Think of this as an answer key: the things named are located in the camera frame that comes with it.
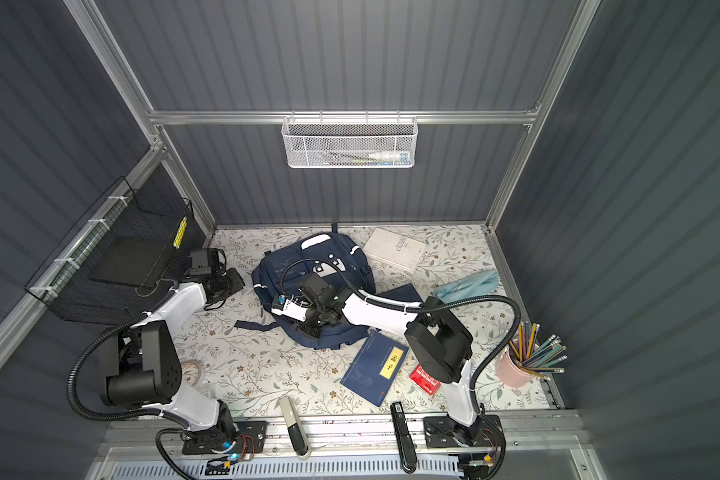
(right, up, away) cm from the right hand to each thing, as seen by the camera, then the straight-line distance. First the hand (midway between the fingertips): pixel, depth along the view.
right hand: (298, 327), depth 84 cm
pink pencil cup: (+56, -9, -10) cm, 58 cm away
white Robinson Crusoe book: (+30, +23, +27) cm, 47 cm away
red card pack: (+36, -14, -3) cm, 39 cm away
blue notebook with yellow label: (+22, -12, 0) cm, 25 cm away
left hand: (-21, +12, +9) cm, 26 cm away
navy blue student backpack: (+11, +19, +20) cm, 30 cm away
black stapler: (+29, -24, -15) cm, 40 cm away
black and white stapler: (+2, -22, -12) cm, 25 cm away
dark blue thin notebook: (+32, +8, +15) cm, 37 cm away
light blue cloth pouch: (+58, +11, +11) cm, 60 cm away
